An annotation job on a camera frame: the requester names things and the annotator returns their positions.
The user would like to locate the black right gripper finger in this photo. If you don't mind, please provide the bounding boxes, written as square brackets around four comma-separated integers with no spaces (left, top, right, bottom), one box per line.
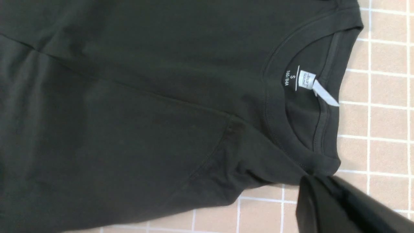
[296,175,414,233]

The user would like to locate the dark gray long-sleeve top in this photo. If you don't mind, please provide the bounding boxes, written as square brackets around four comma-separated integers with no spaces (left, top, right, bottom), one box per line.
[1,0,363,233]

